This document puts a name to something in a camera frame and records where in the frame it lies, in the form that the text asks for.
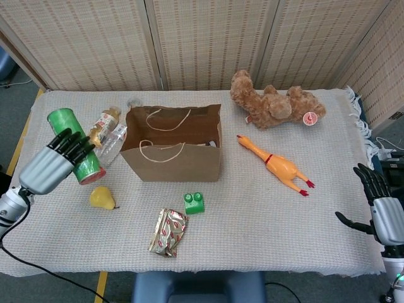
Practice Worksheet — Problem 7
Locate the yellow toy pear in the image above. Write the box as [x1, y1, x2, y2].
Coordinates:
[90, 186, 121, 211]

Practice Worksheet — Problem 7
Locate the brown paper shopping bag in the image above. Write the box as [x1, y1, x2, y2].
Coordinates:
[119, 103, 222, 183]

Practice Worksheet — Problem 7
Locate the white woven tablecloth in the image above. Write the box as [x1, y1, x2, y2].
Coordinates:
[0, 85, 392, 278]

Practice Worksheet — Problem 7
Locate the bamboo folding screen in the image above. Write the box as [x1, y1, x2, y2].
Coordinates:
[0, 0, 404, 127]

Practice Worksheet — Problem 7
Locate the small clear plastic bottle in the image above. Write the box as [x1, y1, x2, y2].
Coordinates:
[94, 124, 129, 167]

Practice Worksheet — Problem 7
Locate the black floor cable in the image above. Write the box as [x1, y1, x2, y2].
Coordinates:
[264, 282, 300, 300]

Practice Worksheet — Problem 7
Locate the blue rounded chair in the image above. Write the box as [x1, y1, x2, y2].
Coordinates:
[0, 47, 16, 82]

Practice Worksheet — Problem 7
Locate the green toy block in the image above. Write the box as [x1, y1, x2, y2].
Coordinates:
[184, 191, 206, 215]

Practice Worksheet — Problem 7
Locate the black equipment box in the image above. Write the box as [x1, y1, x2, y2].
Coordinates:
[377, 157, 404, 193]

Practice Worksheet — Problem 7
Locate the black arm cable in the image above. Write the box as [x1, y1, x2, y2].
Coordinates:
[0, 194, 110, 303]

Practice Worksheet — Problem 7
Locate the brown plush teddy bear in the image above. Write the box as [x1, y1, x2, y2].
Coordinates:
[229, 69, 327, 130]

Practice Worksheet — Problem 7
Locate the yellow rubber chicken toy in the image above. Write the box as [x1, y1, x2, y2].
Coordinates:
[236, 134, 316, 198]

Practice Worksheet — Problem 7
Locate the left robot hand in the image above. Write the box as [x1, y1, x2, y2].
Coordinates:
[18, 128, 95, 195]

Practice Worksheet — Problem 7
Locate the amber tea bottle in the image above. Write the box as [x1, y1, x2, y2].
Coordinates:
[86, 106, 122, 148]

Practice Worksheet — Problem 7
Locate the shiny snack packet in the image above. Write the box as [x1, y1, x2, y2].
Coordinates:
[148, 208, 189, 259]

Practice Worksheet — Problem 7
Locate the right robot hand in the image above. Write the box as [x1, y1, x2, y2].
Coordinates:
[335, 163, 404, 246]

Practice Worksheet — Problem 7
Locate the blue padded seat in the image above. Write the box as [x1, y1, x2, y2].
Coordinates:
[131, 270, 266, 303]

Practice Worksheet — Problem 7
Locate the green chips can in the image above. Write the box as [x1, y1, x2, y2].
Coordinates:
[47, 108, 107, 186]

